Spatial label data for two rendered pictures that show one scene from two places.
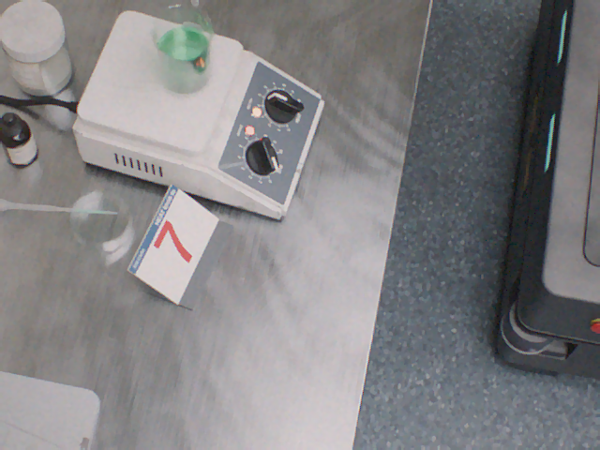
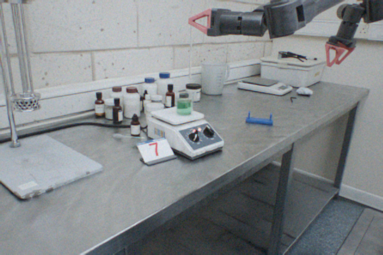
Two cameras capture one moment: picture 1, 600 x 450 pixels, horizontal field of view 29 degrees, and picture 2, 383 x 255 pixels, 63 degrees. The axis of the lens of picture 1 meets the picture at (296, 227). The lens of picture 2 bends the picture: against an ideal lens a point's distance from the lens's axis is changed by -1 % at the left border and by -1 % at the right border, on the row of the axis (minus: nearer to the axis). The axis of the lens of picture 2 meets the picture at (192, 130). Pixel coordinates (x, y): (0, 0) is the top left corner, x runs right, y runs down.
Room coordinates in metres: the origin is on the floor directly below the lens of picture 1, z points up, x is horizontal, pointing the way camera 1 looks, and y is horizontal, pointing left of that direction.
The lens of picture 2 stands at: (-0.20, -0.41, 1.11)
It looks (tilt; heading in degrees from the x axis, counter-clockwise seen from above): 20 degrees down; 34
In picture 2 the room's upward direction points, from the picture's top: 3 degrees clockwise
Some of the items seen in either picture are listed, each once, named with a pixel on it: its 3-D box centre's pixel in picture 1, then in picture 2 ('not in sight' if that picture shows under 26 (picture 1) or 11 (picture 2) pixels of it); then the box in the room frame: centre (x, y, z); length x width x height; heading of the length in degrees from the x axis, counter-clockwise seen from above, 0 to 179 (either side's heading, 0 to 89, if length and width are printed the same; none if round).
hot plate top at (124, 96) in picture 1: (161, 81); (177, 114); (0.53, 0.13, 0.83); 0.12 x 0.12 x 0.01; 79
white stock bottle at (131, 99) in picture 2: not in sight; (131, 102); (0.61, 0.41, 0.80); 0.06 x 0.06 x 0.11
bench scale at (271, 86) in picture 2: not in sight; (265, 85); (1.45, 0.23, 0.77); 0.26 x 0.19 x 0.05; 90
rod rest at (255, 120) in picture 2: not in sight; (259, 117); (0.88, 0.02, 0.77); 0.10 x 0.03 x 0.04; 114
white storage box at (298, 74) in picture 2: not in sight; (292, 70); (1.81, 0.21, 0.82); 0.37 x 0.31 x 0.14; 178
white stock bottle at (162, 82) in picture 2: not in sight; (164, 87); (0.85, 0.45, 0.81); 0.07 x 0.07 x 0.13
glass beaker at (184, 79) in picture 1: (185, 55); (184, 102); (0.53, 0.11, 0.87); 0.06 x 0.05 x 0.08; 17
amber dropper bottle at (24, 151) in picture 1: (14, 134); (134, 124); (0.48, 0.26, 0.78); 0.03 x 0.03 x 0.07
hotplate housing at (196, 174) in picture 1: (190, 113); (182, 130); (0.52, 0.11, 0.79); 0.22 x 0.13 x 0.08; 79
